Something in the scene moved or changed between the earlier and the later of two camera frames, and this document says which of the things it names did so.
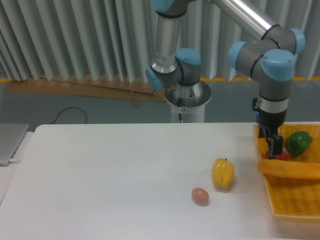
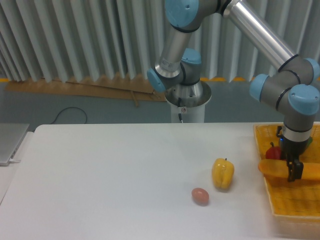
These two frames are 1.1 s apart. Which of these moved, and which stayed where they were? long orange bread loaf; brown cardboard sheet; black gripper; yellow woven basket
Moved: black gripper
Stayed: brown cardboard sheet; yellow woven basket; long orange bread loaf
